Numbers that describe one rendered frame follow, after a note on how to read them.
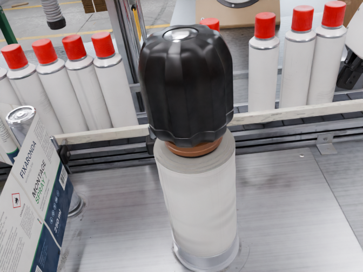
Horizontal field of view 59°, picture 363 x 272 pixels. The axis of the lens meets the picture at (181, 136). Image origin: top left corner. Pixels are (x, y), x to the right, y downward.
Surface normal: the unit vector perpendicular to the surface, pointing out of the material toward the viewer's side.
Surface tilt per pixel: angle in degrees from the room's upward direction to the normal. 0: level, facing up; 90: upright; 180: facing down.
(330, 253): 0
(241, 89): 0
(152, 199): 0
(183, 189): 91
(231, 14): 43
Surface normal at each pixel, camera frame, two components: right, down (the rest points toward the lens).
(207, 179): 0.25, 0.62
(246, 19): -0.18, -0.13
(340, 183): -0.11, -0.77
